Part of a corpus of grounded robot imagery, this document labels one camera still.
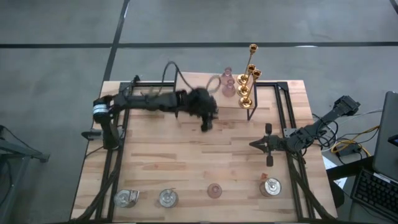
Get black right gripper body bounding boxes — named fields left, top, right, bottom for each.
left=265, top=123, right=289, bottom=167

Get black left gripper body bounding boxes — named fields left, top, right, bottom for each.
left=183, top=87, right=218, bottom=133

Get pink glass candle holder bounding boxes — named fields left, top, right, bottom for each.
left=221, top=67, right=236, bottom=82
left=207, top=182, right=223, bottom=199
left=222, top=79, right=237, bottom=98

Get short gold candlestick holder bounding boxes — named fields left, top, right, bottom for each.
left=237, top=63, right=257, bottom=97

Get medium gold candlestick holder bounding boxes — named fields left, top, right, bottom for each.
left=236, top=43, right=259, bottom=86

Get tall gold candlestick holder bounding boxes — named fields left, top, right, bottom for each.
left=238, top=68, right=262, bottom=110

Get glass jar candle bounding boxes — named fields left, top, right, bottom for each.
left=113, top=189, right=141, bottom=208
left=259, top=177, right=283, bottom=198
left=158, top=187, right=180, bottom=208

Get wooden shelf riser black legs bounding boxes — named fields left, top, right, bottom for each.
left=172, top=67, right=259, bottom=121

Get white paper sheet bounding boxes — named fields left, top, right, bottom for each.
left=322, top=155, right=348, bottom=190

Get black power adapter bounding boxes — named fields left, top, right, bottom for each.
left=337, top=146, right=358, bottom=158

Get black side desk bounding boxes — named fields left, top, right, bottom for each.
left=325, top=155, right=398, bottom=224

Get grey laptop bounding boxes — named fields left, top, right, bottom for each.
left=372, top=91, right=398, bottom=183

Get black keyboard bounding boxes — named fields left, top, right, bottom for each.
left=350, top=167, right=398, bottom=222

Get grey metal stand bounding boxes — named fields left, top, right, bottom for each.
left=0, top=124, right=50, bottom=224

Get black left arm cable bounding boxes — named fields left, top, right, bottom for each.
left=160, top=61, right=190, bottom=94

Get black aluminium rig frame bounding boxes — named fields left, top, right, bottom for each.
left=70, top=74, right=338, bottom=224

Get yellow cable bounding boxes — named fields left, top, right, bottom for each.
left=331, top=124, right=382, bottom=158

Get small black bracket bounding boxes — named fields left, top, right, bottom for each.
left=81, top=129, right=103, bottom=140

